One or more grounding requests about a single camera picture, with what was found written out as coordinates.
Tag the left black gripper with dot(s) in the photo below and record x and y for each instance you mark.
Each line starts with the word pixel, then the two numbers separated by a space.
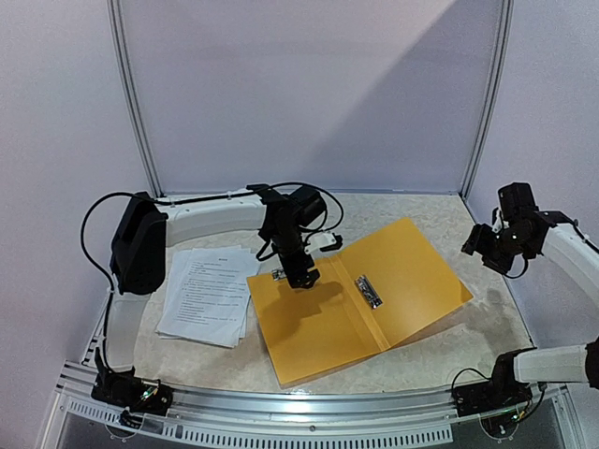
pixel 292 270

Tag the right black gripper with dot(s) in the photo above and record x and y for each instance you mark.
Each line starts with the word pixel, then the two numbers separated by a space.
pixel 482 241

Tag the chrome folder spring clip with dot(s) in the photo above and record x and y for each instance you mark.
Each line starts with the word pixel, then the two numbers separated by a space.
pixel 368 292

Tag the orange file folder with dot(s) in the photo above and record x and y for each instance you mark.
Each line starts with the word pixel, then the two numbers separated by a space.
pixel 309 332

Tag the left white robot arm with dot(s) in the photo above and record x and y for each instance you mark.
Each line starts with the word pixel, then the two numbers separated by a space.
pixel 150 226

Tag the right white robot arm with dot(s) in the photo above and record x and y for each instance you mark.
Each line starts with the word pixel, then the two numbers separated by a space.
pixel 520 228

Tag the chrome side folder clip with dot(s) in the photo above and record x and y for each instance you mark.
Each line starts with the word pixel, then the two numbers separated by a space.
pixel 278 274

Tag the stack of printed papers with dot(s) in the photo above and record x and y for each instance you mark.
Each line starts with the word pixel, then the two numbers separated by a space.
pixel 207 296

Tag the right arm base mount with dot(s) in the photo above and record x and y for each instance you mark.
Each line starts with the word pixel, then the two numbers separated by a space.
pixel 487 396

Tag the aluminium front rail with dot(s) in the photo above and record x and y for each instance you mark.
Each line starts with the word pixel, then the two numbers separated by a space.
pixel 208 418

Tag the right aluminium frame post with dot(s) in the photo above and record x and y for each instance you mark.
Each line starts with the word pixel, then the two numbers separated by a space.
pixel 490 96

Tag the aluminium frame post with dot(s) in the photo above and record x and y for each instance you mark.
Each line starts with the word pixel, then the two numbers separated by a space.
pixel 131 98
pixel 490 96

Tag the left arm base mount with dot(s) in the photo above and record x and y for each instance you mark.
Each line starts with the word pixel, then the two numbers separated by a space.
pixel 132 393

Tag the left aluminium frame post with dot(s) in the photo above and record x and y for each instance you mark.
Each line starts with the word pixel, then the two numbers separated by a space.
pixel 131 98

